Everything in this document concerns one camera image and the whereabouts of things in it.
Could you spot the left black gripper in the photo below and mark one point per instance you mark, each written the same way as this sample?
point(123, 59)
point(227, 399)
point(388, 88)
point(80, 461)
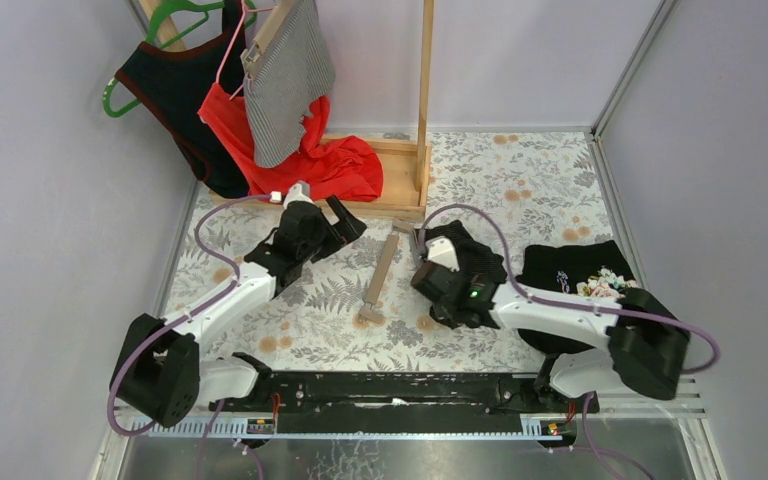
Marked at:
point(325, 227)

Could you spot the black underwear orange trim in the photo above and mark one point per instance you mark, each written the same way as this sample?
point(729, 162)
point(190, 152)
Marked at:
point(474, 257)

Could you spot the grey striped underwear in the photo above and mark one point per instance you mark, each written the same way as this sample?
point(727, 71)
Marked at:
point(296, 70)

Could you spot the wooden clip hanger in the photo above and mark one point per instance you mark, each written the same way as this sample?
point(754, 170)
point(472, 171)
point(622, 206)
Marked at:
point(252, 56)

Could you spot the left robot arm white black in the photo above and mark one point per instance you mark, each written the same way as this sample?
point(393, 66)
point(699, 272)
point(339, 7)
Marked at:
point(160, 370)

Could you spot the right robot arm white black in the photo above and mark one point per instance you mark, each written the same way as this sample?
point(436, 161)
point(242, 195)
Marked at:
point(632, 342)

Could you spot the green plastic hanger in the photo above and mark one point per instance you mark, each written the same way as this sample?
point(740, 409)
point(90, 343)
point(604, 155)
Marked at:
point(160, 24)

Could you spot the floral patterned table mat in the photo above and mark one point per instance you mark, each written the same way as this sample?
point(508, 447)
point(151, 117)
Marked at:
point(521, 189)

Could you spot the wooden clothes rack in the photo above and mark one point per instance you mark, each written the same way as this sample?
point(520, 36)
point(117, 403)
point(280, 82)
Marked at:
point(406, 164)

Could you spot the black floral garment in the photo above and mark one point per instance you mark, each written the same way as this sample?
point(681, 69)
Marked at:
point(597, 270)

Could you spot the dark tank top red trim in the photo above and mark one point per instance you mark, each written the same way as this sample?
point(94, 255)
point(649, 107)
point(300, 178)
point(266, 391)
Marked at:
point(172, 85)

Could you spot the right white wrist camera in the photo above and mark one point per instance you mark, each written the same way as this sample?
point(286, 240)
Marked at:
point(441, 251)

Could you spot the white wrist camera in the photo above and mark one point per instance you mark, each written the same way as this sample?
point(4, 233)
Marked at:
point(441, 251)
point(298, 192)

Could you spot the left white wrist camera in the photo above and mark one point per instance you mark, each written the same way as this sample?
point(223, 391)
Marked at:
point(298, 192)

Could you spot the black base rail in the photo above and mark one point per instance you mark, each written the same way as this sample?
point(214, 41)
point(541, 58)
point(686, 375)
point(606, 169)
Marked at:
point(332, 403)

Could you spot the pink wire hanger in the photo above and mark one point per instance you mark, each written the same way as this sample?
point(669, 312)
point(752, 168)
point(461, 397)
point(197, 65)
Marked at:
point(245, 11)

